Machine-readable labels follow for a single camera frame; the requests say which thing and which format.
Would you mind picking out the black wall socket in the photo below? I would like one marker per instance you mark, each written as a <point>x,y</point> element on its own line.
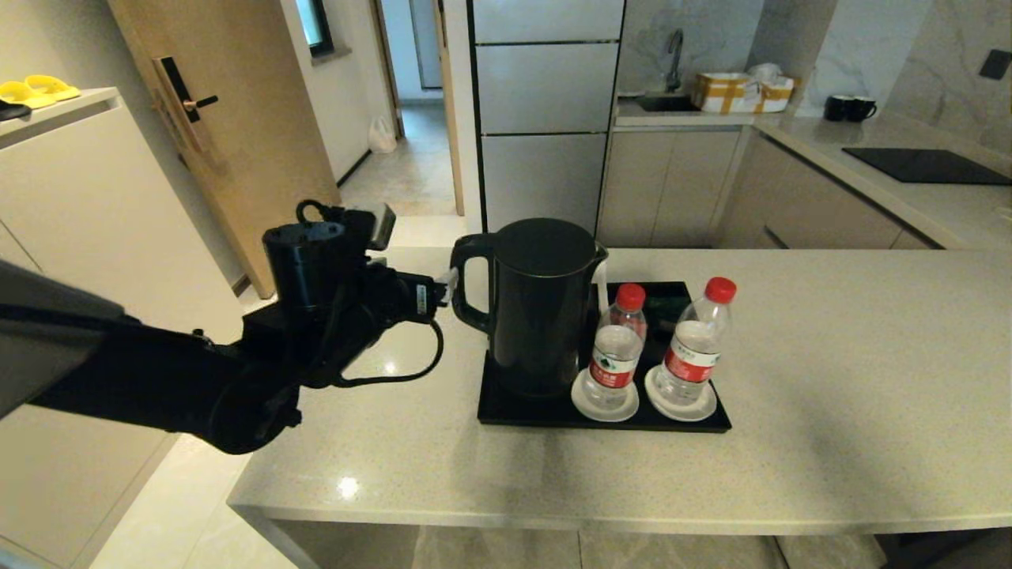
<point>994,65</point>

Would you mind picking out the black mug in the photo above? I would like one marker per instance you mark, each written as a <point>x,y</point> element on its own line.
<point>834,108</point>
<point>858,109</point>

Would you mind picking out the black item on cabinet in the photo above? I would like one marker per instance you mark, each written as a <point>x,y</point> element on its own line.
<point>13,110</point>

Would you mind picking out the white plastic bag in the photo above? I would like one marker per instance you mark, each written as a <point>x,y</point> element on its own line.
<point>383,136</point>

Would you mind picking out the red cap water bottle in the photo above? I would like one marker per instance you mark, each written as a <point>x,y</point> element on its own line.
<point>696,348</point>
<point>615,348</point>

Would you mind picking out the black rectangular serving tray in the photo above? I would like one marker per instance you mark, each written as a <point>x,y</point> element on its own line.
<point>522,412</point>

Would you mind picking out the wooden room door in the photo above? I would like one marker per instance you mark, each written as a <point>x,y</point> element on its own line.
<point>261,158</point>

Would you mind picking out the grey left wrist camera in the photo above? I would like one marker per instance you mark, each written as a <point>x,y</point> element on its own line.
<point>375,227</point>

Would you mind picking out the silver refrigerator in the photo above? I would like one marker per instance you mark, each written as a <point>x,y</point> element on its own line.
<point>541,118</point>

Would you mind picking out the white crumpled bag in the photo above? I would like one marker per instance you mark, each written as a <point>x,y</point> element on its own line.
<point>765,73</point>

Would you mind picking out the yellow white box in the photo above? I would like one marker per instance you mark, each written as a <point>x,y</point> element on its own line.
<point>727,94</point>

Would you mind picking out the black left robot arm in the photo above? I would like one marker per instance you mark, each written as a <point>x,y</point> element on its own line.
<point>118,371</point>

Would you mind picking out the narrow wooden door panel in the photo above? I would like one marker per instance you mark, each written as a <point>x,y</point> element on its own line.
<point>449,118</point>

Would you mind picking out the beige tall cabinet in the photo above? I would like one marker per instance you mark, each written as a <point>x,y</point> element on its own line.
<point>87,197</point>

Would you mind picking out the chrome kitchen faucet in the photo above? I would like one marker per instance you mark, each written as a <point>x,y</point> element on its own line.
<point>674,61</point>

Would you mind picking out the beige kitchen base cabinets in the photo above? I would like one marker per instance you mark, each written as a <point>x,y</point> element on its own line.
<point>672,188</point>

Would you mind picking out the dark window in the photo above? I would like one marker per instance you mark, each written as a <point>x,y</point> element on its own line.
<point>316,28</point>

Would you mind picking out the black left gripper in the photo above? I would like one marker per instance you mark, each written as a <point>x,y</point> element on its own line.
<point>399,299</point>

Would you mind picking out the black box with sachets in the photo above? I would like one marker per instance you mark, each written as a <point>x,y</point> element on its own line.
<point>664,296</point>

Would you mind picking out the black induction cooktop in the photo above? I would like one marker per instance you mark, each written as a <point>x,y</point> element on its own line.
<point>925,166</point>

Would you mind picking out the black electric kettle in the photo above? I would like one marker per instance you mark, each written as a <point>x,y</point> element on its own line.
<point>541,316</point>

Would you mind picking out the yellow slipper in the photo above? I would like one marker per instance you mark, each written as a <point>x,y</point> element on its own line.
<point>22,94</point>
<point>54,86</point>

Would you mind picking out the white round saucer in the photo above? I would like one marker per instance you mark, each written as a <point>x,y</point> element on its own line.
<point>581,407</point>
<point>706,408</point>

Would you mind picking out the dark kitchen sink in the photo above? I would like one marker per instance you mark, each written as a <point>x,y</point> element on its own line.
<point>668,103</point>

